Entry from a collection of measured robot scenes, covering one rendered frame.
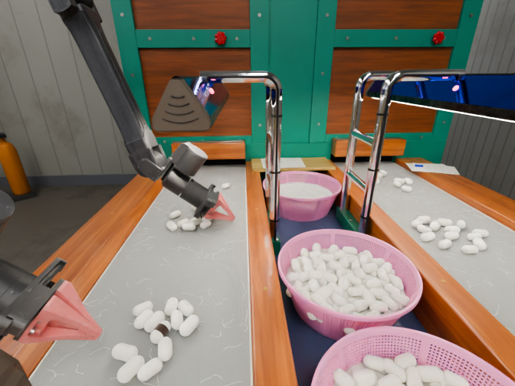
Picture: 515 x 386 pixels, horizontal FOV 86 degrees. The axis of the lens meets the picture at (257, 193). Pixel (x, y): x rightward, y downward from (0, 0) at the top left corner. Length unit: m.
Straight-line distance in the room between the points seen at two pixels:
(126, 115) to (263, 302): 0.50
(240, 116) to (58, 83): 2.50
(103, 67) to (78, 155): 2.84
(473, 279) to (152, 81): 1.17
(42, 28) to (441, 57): 3.16
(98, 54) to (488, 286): 0.91
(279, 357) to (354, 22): 1.14
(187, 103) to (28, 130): 3.37
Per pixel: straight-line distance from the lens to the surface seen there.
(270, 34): 1.19
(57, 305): 0.41
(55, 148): 3.63
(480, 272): 0.74
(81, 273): 0.65
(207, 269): 0.60
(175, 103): 0.40
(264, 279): 0.53
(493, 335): 0.56
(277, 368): 0.42
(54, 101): 3.50
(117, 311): 0.57
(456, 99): 0.72
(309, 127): 1.23
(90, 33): 0.75
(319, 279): 0.59
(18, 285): 0.42
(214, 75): 0.61
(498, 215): 0.99
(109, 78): 0.72
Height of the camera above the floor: 1.11
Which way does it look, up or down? 23 degrees down
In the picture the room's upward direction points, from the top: straight up
